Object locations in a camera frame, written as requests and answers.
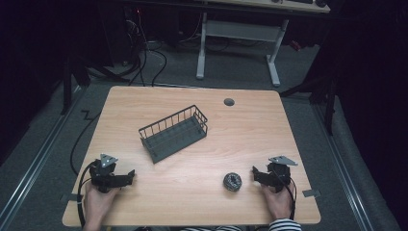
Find white-legged desk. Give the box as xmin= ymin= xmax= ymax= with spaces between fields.
xmin=195 ymin=0 xmax=331 ymax=88

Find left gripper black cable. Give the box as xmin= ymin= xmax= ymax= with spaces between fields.
xmin=76 ymin=161 xmax=97 ymax=228

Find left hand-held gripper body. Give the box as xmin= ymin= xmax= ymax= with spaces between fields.
xmin=89 ymin=153 xmax=131 ymax=194

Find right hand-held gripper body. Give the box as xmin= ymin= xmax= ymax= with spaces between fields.
xmin=256 ymin=155 xmax=298 ymax=193

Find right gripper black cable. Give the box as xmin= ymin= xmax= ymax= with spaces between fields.
xmin=278 ymin=174 xmax=297 ymax=221

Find black floor cables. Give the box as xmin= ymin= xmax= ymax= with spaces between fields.
xmin=69 ymin=13 xmax=168 ymax=176

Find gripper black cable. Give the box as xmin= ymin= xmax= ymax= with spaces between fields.
xmin=76 ymin=161 xmax=97 ymax=228
xmin=278 ymin=174 xmax=297 ymax=221

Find person's striped clothing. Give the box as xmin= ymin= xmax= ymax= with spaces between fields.
xmin=179 ymin=224 xmax=243 ymax=231

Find black metal stand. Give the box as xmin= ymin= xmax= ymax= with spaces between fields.
xmin=279 ymin=75 xmax=338 ymax=136
xmin=60 ymin=56 xmax=94 ymax=116

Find person's right hand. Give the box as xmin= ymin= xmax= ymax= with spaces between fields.
xmin=261 ymin=182 xmax=295 ymax=222

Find black wire basket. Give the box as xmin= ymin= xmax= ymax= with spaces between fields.
xmin=138 ymin=104 xmax=209 ymax=165

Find person's left hand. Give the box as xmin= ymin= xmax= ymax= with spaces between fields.
xmin=83 ymin=184 xmax=120 ymax=231

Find person's striped sleeve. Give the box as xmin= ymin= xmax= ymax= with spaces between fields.
xmin=268 ymin=218 xmax=303 ymax=231

